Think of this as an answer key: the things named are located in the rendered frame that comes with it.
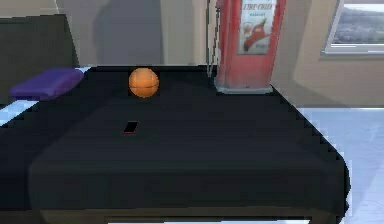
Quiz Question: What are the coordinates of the black cellular telephone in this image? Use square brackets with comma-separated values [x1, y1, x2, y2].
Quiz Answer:
[121, 120, 140, 136]

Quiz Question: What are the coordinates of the black bed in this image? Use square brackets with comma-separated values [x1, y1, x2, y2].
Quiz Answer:
[0, 65, 352, 224]

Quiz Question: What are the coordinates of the orange basketball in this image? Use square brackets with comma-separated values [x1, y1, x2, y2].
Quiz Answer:
[128, 67, 160, 99]

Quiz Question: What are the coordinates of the red vintage fuel pump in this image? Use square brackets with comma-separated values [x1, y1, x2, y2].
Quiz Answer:
[205, 0, 288, 95]

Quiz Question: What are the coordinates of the purple pillow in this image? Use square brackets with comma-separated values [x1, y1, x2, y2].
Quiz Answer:
[9, 67, 85, 102]

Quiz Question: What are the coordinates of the dark grey headboard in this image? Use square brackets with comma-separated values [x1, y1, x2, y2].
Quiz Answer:
[0, 13, 81, 105]

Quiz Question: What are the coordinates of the white framed window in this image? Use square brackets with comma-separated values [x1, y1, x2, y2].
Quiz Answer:
[320, 0, 384, 57]

